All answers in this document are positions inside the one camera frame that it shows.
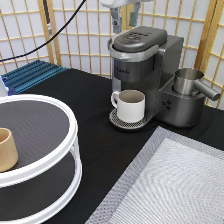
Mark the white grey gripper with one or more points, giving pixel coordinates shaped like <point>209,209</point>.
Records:
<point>115,13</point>

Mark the grey pod coffee machine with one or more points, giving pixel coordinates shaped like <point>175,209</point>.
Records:
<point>146,59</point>

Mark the wooden shoji folding screen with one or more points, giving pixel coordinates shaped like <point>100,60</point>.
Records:
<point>74,34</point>

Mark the white ceramic mug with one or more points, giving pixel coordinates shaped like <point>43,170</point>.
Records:
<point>130,105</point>

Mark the steel milk frother jug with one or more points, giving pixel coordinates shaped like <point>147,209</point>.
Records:
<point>189,82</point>

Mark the white two-tier round shelf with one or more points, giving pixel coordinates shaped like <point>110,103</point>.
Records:
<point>49,168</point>

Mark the grey woven placemat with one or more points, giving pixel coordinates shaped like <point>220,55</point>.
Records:
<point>172,180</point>

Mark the tan wooden cup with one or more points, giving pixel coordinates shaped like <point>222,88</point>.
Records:
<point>8,151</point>

